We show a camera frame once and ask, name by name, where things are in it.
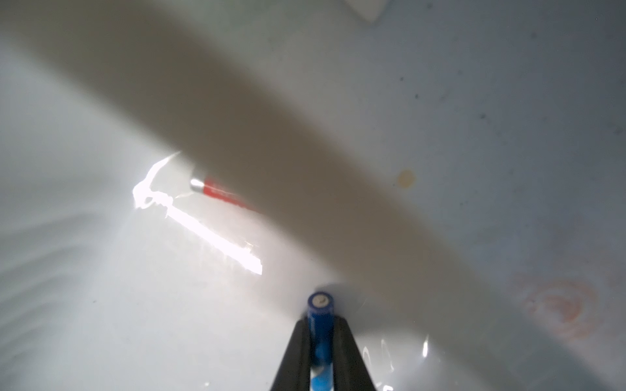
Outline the red silver-tip battery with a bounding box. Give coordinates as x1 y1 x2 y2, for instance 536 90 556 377
189 178 252 210

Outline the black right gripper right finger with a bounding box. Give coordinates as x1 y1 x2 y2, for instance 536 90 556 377
332 315 376 391

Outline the blue Huatai battery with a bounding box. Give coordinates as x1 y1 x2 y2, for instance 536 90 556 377
307 292 334 391

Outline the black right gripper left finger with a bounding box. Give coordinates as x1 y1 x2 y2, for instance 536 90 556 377
270 318 311 391

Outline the white plastic storage tray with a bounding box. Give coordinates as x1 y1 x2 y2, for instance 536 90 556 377
1 1 603 390

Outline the beige file organizer rack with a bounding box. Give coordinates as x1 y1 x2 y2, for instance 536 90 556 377
345 0 391 23

